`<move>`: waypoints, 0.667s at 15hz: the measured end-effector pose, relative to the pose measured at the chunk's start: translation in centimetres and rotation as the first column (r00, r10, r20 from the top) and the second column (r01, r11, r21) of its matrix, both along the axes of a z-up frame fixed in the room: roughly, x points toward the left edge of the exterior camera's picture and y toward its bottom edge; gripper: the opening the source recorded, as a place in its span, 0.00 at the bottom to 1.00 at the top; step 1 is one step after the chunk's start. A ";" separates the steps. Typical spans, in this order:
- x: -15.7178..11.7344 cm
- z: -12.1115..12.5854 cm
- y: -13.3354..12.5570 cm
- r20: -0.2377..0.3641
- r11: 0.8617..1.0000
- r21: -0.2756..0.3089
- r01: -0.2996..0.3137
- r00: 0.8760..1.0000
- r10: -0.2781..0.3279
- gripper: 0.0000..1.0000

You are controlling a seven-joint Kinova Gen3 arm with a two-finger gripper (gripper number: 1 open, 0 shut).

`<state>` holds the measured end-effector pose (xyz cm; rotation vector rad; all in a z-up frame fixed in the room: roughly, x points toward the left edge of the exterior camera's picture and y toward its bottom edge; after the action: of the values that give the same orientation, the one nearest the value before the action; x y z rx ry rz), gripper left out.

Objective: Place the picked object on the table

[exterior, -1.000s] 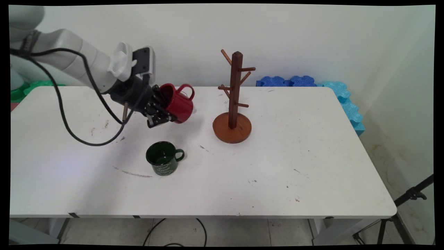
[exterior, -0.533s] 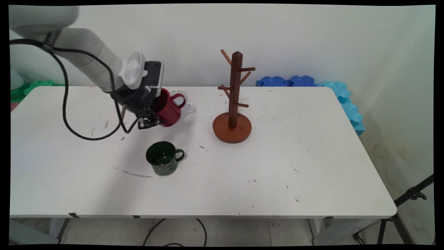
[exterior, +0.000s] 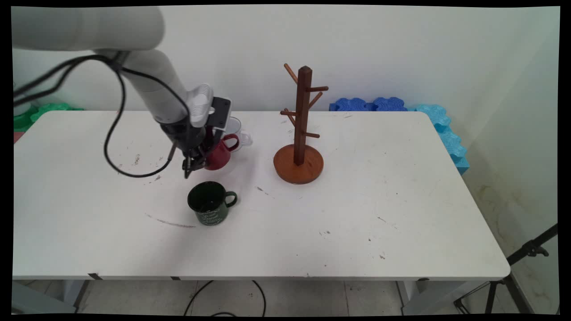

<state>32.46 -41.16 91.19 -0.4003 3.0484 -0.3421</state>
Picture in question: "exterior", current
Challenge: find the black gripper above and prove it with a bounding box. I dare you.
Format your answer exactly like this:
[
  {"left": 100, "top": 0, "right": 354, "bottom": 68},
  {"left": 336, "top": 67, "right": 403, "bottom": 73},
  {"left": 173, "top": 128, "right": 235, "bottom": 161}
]
[{"left": 161, "top": 115, "right": 210, "bottom": 179}]

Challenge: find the red mug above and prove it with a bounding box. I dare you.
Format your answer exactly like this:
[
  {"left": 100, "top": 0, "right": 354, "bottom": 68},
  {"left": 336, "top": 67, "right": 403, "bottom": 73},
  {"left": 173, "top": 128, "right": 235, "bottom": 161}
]
[{"left": 204, "top": 134, "right": 240, "bottom": 171}]

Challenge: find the white enamel mug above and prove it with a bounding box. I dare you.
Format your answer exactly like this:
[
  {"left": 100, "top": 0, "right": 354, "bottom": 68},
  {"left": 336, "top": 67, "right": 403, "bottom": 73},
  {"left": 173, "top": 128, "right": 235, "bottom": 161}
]
[{"left": 224, "top": 117, "right": 253, "bottom": 152}]

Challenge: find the dark green enamel mug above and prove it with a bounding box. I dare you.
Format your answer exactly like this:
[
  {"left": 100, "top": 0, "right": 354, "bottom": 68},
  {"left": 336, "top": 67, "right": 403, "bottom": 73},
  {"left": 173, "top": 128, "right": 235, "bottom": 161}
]
[{"left": 187, "top": 181, "right": 238, "bottom": 226}]

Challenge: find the brown wooden mug tree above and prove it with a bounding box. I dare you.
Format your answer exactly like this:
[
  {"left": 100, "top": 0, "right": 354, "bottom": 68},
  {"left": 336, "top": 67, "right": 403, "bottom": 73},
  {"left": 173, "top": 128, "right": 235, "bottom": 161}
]
[{"left": 273, "top": 64, "right": 330, "bottom": 185}]

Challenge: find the green foam mat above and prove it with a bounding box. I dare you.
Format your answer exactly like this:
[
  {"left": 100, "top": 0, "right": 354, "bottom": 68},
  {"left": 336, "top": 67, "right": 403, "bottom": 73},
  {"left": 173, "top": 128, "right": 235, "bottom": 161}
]
[{"left": 14, "top": 103, "right": 84, "bottom": 132}]

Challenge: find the dark blue foam mat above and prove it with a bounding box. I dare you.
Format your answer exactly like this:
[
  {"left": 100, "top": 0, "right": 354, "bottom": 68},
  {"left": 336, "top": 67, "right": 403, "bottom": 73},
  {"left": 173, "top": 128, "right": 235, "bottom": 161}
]
[{"left": 329, "top": 97, "right": 408, "bottom": 112}]

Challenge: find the white table leg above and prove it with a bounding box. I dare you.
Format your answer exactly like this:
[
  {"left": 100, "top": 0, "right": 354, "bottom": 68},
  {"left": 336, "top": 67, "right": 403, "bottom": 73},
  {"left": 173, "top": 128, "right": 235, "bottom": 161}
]
[
  {"left": 62, "top": 280, "right": 90, "bottom": 309},
  {"left": 397, "top": 280, "right": 421, "bottom": 308}
]

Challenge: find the light blue foam mat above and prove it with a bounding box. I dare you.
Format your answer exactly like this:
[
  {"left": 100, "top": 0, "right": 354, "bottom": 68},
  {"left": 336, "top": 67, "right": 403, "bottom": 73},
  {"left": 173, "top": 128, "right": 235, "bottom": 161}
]
[{"left": 407, "top": 104, "right": 470, "bottom": 175}]

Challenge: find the black tripod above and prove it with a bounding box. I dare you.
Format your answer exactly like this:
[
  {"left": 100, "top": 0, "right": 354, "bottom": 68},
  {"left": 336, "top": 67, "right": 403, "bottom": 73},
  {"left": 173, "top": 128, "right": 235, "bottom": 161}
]
[{"left": 454, "top": 224, "right": 558, "bottom": 315}]

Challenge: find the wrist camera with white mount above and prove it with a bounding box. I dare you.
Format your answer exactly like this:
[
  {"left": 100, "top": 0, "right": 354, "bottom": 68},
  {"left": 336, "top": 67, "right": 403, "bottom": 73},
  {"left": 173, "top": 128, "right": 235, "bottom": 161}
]
[{"left": 186, "top": 84, "right": 232, "bottom": 132}]

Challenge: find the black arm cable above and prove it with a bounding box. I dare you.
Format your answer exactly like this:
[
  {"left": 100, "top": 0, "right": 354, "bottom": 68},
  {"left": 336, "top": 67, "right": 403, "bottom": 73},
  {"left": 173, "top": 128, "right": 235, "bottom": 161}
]
[{"left": 13, "top": 53, "right": 192, "bottom": 179}]

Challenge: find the black floor cable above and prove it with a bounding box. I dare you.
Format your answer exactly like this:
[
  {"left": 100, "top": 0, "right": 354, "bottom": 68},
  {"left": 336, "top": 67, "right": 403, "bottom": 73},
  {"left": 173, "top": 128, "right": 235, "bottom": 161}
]
[{"left": 184, "top": 280, "right": 267, "bottom": 317}]

